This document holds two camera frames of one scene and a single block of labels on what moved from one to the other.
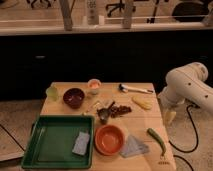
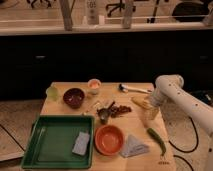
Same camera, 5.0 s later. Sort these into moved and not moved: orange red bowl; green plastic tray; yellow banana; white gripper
Moved: white gripper
Not moved: green plastic tray; orange red bowl; yellow banana
